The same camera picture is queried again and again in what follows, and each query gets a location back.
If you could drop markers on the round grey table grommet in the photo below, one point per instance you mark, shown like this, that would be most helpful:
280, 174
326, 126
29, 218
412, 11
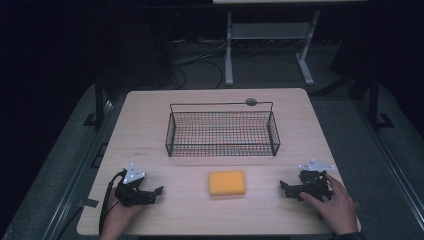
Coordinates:
251, 102

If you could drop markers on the person's left hand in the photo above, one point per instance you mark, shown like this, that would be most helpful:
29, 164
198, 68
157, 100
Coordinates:
121, 216

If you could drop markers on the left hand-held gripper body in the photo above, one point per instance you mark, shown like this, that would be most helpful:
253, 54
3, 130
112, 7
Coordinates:
130, 195

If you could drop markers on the black stand post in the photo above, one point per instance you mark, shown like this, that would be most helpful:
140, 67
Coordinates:
99, 100
375, 100

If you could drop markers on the person's right hand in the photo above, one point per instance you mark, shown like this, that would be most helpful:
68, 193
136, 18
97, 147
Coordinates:
336, 208

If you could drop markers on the yellow sponge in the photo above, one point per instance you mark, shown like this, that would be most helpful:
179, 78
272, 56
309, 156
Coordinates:
227, 182

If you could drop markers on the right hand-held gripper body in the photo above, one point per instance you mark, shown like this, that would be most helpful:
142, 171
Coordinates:
313, 183

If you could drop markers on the white metal stand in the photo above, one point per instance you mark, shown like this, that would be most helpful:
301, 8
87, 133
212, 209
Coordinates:
266, 31

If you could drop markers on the metal floor rail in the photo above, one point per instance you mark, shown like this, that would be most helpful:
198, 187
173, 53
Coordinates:
390, 156
76, 173

